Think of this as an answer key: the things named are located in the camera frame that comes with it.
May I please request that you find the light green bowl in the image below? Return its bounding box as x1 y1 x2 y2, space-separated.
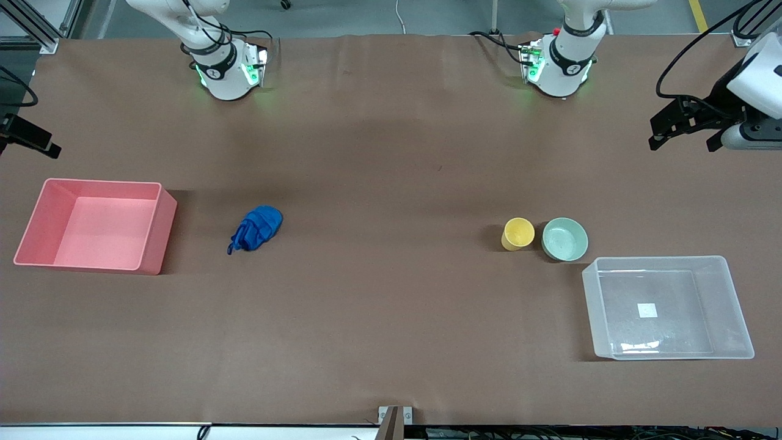
541 218 589 263

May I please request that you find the yellow cup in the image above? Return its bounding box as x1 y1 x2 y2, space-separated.
501 218 536 252

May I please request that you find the blue cloth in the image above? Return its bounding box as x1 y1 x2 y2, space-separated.
227 205 284 255

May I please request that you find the left arm base connector plate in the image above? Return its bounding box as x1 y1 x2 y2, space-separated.
519 42 546 84

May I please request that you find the right arm base connector plate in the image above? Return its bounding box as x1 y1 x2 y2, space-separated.
243 44 271 87

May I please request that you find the pink plastic box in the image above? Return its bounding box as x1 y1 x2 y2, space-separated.
13 178 178 276

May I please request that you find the clear plastic box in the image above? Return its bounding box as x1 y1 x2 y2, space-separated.
582 255 755 361

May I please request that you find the brown table cover sheet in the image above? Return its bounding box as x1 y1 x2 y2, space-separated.
0 34 782 427

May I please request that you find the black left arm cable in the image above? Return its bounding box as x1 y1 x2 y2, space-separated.
656 0 782 101

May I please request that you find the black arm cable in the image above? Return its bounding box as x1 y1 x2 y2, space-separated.
656 0 782 101
0 64 38 108

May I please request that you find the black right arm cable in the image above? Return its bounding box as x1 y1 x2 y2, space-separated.
0 64 38 108

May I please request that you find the aluminium frame profile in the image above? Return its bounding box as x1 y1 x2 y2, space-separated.
731 0 773 48
0 0 83 54

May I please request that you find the black left base cable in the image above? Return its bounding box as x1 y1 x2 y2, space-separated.
469 31 526 65

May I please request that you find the black base cable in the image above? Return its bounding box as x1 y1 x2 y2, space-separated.
180 0 274 53
469 31 526 65

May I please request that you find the black right base cable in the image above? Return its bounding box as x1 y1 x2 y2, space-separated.
180 0 274 53

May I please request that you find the metal table edge bracket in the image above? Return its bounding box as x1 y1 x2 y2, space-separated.
378 406 414 440

